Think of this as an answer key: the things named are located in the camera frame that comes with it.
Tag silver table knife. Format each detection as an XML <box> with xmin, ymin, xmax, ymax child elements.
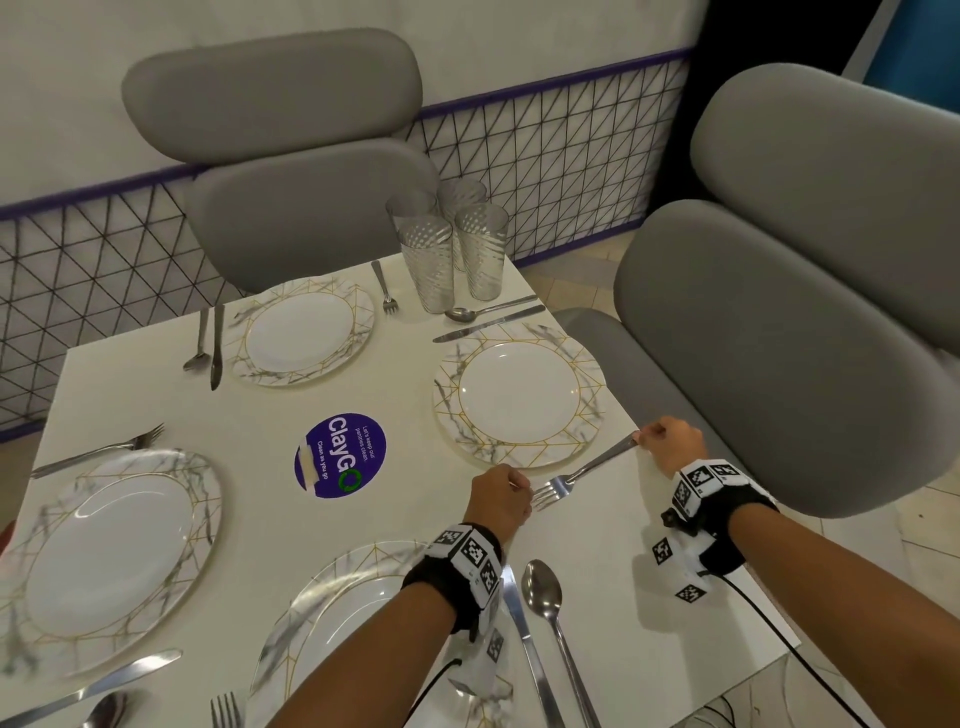
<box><xmin>500</xmin><ymin>564</ymin><xmax>567</xmax><ymax>728</ymax></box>
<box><xmin>0</xmin><ymin>649</ymin><xmax>183</xmax><ymax>728</ymax></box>
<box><xmin>432</xmin><ymin>304</ymin><xmax>547</xmax><ymax>345</ymax></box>
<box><xmin>210</xmin><ymin>303</ymin><xmax>226</xmax><ymax>392</ymax></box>

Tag wire mesh fence purple rail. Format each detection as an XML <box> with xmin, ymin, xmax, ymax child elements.
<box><xmin>0</xmin><ymin>48</ymin><xmax>695</xmax><ymax>444</ymax></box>

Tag person's right hand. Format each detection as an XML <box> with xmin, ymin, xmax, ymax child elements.
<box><xmin>633</xmin><ymin>417</ymin><xmax>708</xmax><ymax>479</ymax></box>

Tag grey padded chair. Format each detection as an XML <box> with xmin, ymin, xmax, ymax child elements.
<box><xmin>555</xmin><ymin>63</ymin><xmax>960</xmax><ymax>520</ymax></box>
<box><xmin>121</xmin><ymin>27</ymin><xmax>441</xmax><ymax>295</ymax></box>

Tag right wrist tracker with markers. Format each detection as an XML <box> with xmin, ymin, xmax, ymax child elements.
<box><xmin>649</xmin><ymin>459</ymin><xmax>781</xmax><ymax>606</ymax></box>

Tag left wrist tracker with markers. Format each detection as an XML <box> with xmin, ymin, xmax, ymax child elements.
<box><xmin>401</xmin><ymin>522</ymin><xmax>513</xmax><ymax>700</ymax></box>

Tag clear patterned drinking glass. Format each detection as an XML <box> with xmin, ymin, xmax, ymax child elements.
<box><xmin>397</xmin><ymin>215</ymin><xmax>456</xmax><ymax>315</ymax></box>
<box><xmin>385</xmin><ymin>189</ymin><xmax>438</xmax><ymax>235</ymax></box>
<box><xmin>454</xmin><ymin>202</ymin><xmax>510</xmax><ymax>303</ymax></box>
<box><xmin>437</xmin><ymin>177</ymin><xmax>489</xmax><ymax>226</ymax></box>

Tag silver spoon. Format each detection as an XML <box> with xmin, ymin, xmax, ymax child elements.
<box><xmin>183</xmin><ymin>306</ymin><xmax>212</xmax><ymax>373</ymax></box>
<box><xmin>78</xmin><ymin>691</ymin><xmax>129</xmax><ymax>728</ymax></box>
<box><xmin>522</xmin><ymin>559</ymin><xmax>603</xmax><ymax>728</ymax></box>
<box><xmin>444</xmin><ymin>294</ymin><xmax>540</xmax><ymax>324</ymax></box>

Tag black cable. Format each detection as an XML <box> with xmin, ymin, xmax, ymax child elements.
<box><xmin>718</xmin><ymin>573</ymin><xmax>873</xmax><ymax>728</ymax></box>
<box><xmin>403</xmin><ymin>658</ymin><xmax>463</xmax><ymax>728</ymax></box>

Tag white marble plate gold lines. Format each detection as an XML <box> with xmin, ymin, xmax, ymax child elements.
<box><xmin>247</xmin><ymin>540</ymin><xmax>519</xmax><ymax>728</ymax></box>
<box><xmin>225</xmin><ymin>276</ymin><xmax>376</xmax><ymax>389</ymax></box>
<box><xmin>0</xmin><ymin>447</ymin><xmax>223</xmax><ymax>681</ymax></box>
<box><xmin>432</xmin><ymin>324</ymin><xmax>607</xmax><ymax>470</ymax></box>

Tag person's right forearm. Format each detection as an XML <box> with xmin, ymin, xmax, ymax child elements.
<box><xmin>721</xmin><ymin>504</ymin><xmax>960</xmax><ymax>728</ymax></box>

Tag person's left forearm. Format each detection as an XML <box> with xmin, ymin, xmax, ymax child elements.
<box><xmin>266</xmin><ymin>577</ymin><xmax>460</xmax><ymax>728</ymax></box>

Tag person's left hand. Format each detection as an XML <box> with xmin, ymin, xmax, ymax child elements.
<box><xmin>462</xmin><ymin>463</ymin><xmax>535</xmax><ymax>547</ymax></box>

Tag wrist tracker with markers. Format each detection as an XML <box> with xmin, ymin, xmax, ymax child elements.
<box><xmin>649</xmin><ymin>459</ymin><xmax>781</xmax><ymax>606</ymax></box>
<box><xmin>401</xmin><ymin>522</ymin><xmax>513</xmax><ymax>700</ymax></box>

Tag round purple sticker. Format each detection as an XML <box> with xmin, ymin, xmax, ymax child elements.
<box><xmin>293</xmin><ymin>413</ymin><xmax>388</xmax><ymax>498</ymax></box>

